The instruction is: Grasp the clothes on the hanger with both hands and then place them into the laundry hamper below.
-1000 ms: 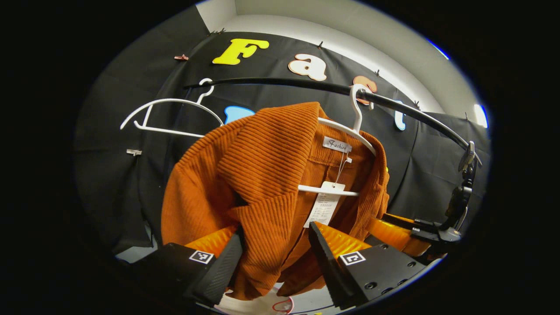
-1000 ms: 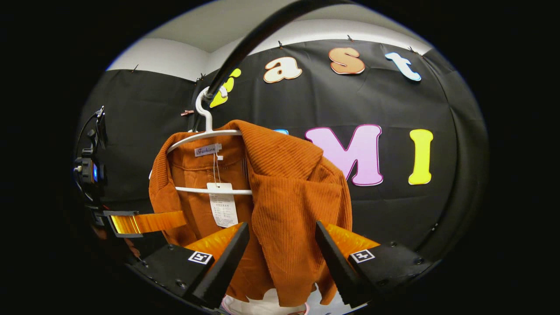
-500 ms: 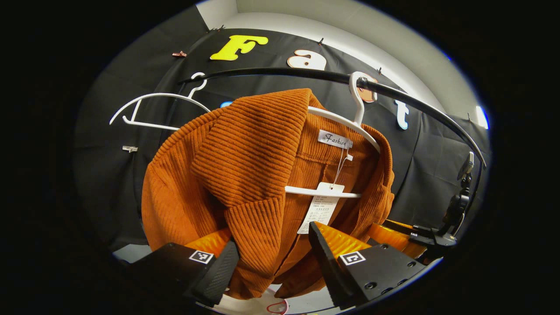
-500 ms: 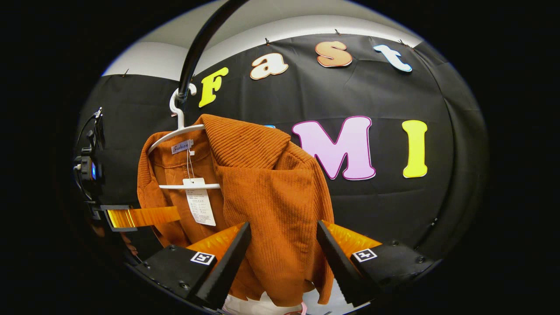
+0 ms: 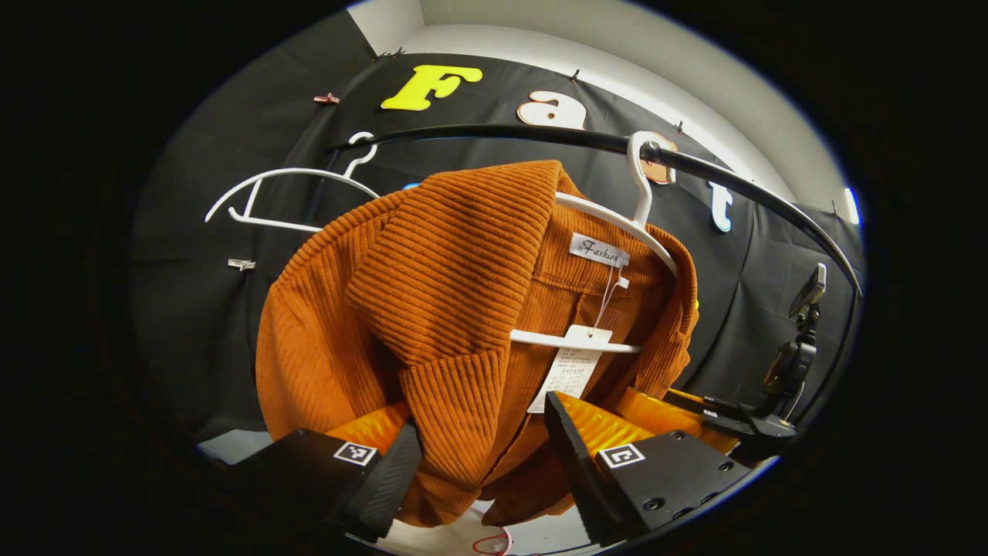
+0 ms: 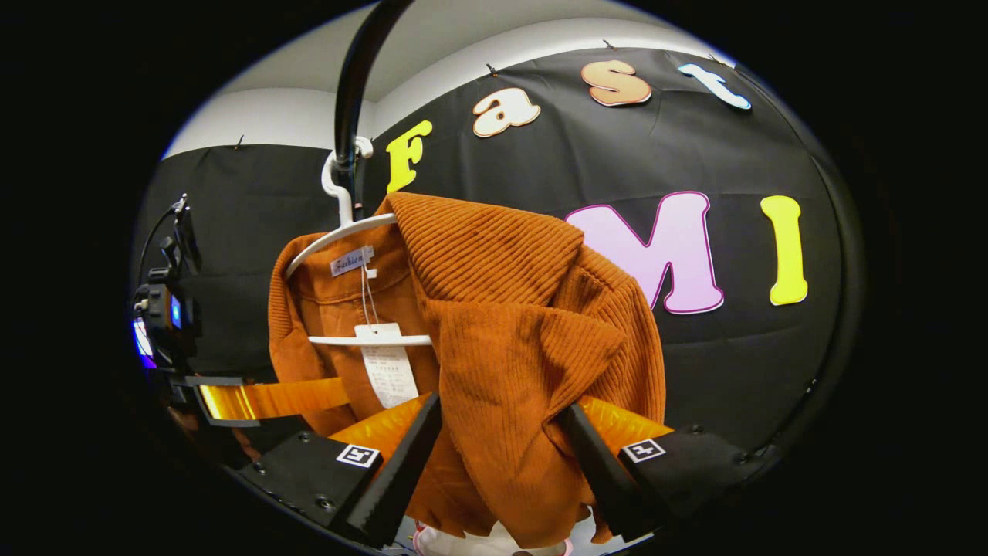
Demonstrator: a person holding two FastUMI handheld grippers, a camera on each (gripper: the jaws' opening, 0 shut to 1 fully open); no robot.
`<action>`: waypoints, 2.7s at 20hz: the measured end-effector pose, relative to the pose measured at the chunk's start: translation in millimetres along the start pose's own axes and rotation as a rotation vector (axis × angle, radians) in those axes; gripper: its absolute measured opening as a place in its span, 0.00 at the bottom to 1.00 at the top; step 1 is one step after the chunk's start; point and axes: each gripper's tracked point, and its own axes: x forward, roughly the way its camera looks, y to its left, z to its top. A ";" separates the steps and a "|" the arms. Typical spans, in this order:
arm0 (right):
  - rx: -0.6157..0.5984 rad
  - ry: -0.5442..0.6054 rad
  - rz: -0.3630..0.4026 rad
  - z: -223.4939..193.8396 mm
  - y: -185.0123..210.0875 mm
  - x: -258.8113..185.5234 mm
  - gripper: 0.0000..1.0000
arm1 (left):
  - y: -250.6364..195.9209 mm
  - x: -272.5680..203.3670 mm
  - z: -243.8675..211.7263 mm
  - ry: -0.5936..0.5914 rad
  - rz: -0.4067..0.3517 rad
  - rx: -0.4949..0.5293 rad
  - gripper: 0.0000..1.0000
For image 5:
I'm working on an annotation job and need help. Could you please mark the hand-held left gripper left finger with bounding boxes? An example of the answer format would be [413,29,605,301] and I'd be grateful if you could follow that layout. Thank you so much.
[230,400,424,544]

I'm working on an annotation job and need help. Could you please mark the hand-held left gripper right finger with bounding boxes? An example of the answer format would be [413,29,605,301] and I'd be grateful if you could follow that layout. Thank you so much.
[543,390,756,548]

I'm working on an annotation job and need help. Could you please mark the white laundry hamper red handles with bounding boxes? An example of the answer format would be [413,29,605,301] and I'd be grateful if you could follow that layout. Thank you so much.
[377,500,516,556]

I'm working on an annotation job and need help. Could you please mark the orange corduroy jacket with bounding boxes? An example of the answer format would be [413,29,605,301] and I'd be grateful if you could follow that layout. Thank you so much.
[255,160,700,529]

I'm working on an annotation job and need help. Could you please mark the white plastic clothes hanger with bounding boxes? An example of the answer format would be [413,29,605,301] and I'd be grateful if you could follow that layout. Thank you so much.
[204,131,381,235]
[509,130,680,355]

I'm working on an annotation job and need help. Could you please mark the black clothes rack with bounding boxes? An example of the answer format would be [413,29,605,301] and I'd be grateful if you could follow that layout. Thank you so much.
[324,123,865,299]

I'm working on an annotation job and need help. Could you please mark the row of black clips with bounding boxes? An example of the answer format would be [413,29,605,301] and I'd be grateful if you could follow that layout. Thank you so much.
[372,46,842,215]

